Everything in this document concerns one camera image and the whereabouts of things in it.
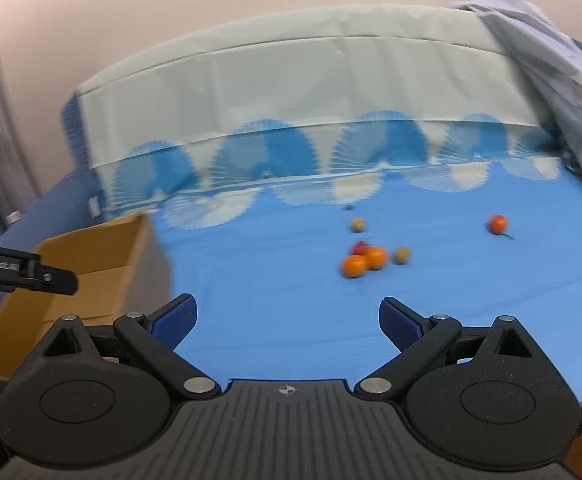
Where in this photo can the blue denim back cushion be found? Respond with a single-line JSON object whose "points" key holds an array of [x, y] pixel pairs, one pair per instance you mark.
{"points": [[73, 130]]}

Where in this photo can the small red apple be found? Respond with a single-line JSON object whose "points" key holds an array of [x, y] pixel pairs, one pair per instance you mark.
{"points": [[359, 247]]}

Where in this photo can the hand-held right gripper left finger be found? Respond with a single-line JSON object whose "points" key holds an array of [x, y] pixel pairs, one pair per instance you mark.
{"points": [[176, 317]]}

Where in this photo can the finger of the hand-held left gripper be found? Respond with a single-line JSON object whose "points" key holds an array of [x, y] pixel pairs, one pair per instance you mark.
{"points": [[51, 277]]}

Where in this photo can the small tan longan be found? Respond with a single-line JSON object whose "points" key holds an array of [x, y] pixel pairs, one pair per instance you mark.
{"points": [[357, 224], [402, 255]]}

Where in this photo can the grey crumpled cloth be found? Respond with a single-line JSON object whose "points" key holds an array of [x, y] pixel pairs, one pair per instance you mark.
{"points": [[561, 70]]}

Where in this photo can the orange mandarin with stem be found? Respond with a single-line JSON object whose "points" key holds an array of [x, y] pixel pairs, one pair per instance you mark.
{"points": [[497, 223]]}

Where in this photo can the brown cardboard box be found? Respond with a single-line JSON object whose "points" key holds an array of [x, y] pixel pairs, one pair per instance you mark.
{"points": [[96, 255]]}

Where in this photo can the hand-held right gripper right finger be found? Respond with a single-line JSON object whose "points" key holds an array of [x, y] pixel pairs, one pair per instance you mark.
{"points": [[398, 322]]}

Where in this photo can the white wall clip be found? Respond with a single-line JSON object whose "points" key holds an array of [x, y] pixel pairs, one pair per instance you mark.
{"points": [[13, 217]]}

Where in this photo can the blue fan-patterned bed sheet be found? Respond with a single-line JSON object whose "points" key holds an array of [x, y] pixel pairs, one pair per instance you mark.
{"points": [[281, 240]]}

